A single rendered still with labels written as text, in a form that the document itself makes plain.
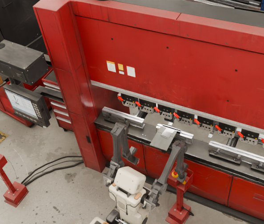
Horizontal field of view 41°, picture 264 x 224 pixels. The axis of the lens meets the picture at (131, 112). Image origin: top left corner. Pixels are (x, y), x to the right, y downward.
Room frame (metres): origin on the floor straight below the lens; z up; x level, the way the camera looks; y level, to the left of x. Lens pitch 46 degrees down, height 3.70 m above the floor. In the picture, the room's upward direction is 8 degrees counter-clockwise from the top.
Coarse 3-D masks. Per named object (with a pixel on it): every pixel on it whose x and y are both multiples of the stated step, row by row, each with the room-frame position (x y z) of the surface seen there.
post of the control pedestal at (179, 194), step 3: (177, 189) 1.88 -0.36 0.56; (177, 192) 1.88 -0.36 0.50; (180, 192) 1.85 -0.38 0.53; (177, 195) 1.88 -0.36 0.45; (180, 195) 1.85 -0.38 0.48; (177, 198) 1.88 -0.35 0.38; (180, 198) 1.85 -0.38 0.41; (177, 201) 1.88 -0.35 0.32; (180, 201) 1.85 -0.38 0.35; (177, 204) 1.88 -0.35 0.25; (180, 204) 1.85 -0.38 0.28; (177, 207) 1.88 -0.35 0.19; (180, 207) 1.85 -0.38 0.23; (180, 210) 1.85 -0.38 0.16
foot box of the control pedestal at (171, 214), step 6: (174, 204) 1.95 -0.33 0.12; (186, 204) 1.93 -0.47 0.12; (186, 210) 1.86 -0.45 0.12; (168, 216) 1.87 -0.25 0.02; (174, 216) 1.82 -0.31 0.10; (180, 216) 1.80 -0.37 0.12; (186, 216) 1.83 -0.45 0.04; (168, 222) 1.81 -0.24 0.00; (174, 222) 1.80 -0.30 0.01; (180, 222) 1.77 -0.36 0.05
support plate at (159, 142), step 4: (160, 128) 2.33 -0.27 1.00; (164, 128) 2.33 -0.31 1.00; (160, 132) 2.28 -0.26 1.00; (176, 132) 2.25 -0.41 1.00; (156, 136) 2.24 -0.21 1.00; (160, 136) 2.23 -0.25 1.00; (152, 140) 2.19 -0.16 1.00; (156, 140) 2.19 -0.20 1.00; (160, 140) 2.18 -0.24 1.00; (164, 140) 2.17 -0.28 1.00; (168, 140) 2.17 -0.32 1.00; (152, 144) 2.14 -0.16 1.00; (156, 144) 2.14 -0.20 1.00; (160, 144) 2.13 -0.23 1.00; (164, 144) 2.12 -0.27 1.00; (168, 144) 2.12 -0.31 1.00; (160, 148) 2.08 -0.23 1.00; (164, 148) 2.07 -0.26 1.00
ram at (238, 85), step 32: (96, 32) 2.66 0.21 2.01; (128, 32) 2.48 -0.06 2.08; (160, 32) 2.33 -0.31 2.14; (96, 64) 2.70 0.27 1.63; (128, 64) 2.50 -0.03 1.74; (160, 64) 2.33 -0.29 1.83; (192, 64) 2.17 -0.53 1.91; (224, 64) 2.03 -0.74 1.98; (256, 64) 1.91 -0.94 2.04; (160, 96) 2.34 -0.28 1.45; (192, 96) 2.17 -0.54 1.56; (224, 96) 2.02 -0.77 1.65; (256, 96) 1.88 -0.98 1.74
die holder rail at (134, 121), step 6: (108, 108) 2.75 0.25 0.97; (102, 114) 2.75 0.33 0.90; (108, 114) 2.70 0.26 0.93; (114, 114) 2.66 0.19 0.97; (120, 114) 2.64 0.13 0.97; (126, 114) 2.63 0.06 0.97; (126, 120) 2.61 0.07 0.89; (132, 120) 2.54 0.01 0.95; (138, 120) 2.51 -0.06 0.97; (138, 126) 2.50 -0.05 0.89
